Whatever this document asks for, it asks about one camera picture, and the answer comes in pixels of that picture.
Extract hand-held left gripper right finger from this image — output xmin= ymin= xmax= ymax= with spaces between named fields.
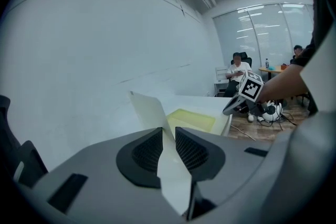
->
xmin=175 ymin=112 xmax=330 ymax=224

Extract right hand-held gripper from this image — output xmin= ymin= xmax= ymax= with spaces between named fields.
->
xmin=222 ymin=69 xmax=269 ymax=116

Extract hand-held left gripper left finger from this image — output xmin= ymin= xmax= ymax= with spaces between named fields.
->
xmin=14 ymin=126 xmax=194 ymax=224

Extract pale yellow cloth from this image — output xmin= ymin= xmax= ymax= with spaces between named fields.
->
xmin=128 ymin=90 xmax=232 ymax=216

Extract person's right forearm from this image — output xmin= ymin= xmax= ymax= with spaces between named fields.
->
xmin=258 ymin=63 xmax=310 ymax=105

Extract small white shelf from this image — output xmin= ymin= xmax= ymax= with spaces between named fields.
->
xmin=214 ymin=65 xmax=231 ymax=98

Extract white desk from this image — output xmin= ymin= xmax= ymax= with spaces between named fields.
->
xmin=157 ymin=94 xmax=233 ymax=137

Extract white round device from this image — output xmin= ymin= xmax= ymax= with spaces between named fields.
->
xmin=258 ymin=101 xmax=284 ymax=122

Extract black swivel chair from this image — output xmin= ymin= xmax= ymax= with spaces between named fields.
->
xmin=230 ymin=51 xmax=253 ymax=71

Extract round wooden table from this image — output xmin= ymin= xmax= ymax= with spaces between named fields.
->
xmin=258 ymin=65 xmax=292 ymax=84

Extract black headrest office chair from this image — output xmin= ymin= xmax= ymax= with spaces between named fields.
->
xmin=0 ymin=95 xmax=49 ymax=189

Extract person's light trousers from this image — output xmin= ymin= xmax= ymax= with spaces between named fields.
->
xmin=299 ymin=30 xmax=336 ymax=115

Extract white floor cable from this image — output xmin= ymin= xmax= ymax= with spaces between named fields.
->
xmin=230 ymin=124 xmax=257 ymax=141

